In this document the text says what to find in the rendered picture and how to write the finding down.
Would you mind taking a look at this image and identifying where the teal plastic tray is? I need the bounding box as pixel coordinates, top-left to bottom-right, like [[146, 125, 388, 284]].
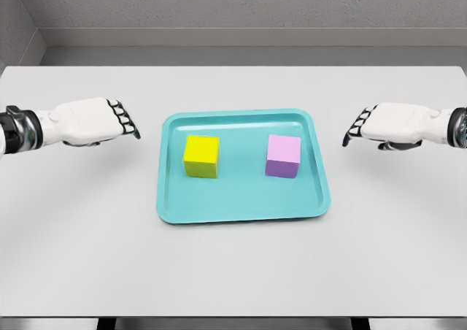
[[155, 107, 332, 226]]

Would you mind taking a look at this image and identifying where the yellow cube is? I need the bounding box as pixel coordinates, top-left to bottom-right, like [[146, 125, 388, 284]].
[[182, 135, 220, 180]]

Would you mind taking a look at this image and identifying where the pink purple cube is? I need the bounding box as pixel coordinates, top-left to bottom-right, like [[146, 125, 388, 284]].
[[264, 134, 302, 180]]

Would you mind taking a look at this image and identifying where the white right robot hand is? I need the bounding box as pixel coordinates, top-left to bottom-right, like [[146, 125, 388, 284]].
[[341, 101, 441, 152]]

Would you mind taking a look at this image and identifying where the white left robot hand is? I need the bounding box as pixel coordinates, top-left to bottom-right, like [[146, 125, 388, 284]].
[[50, 96, 142, 148]]

